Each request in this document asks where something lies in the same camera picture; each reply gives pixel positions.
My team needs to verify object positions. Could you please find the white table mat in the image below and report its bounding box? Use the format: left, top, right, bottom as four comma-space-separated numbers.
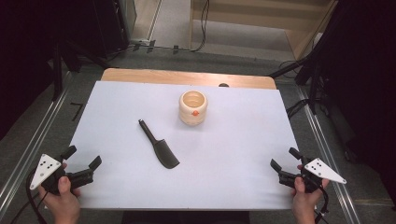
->
65, 80, 302, 211

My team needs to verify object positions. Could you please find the hanging black cable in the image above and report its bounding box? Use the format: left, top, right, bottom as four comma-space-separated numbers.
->
190, 0, 210, 53

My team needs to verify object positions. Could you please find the metal floor rail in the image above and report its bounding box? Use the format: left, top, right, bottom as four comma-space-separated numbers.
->
293, 85, 362, 224
0, 70, 74, 214

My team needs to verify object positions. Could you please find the person's right hand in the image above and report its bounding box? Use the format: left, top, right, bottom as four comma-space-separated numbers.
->
290, 175, 331, 224

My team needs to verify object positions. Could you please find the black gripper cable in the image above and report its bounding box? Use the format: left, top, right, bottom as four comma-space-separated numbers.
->
313, 186, 331, 224
9, 168, 50, 224

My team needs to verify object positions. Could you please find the power strip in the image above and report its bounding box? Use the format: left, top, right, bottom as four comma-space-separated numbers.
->
129, 38, 157, 53

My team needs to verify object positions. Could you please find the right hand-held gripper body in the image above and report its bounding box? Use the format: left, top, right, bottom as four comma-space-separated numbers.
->
278, 157, 347, 194

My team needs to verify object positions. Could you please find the cream ringed cup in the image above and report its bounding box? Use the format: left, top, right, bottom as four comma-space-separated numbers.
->
178, 90, 209, 127

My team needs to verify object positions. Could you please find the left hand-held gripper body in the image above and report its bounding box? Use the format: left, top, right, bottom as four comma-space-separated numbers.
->
29, 153, 95, 196

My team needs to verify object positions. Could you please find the black curtain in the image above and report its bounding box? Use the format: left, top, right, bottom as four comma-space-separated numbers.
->
0, 0, 97, 141
311, 0, 396, 209

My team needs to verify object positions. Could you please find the person's left hand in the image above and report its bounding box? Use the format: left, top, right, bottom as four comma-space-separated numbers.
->
37, 175, 82, 224

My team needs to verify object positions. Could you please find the black metal stand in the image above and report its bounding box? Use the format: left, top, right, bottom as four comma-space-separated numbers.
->
50, 38, 111, 102
268, 46, 330, 117

